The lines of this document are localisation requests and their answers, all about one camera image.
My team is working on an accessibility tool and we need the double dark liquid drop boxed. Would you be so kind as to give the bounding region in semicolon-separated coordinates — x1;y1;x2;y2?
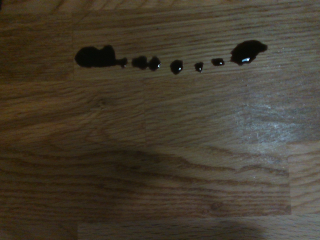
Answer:
130;55;162;72

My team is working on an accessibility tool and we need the large dark liquid puddle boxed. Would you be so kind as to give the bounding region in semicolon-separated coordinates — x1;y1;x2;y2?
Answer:
229;39;269;67
74;44;129;70

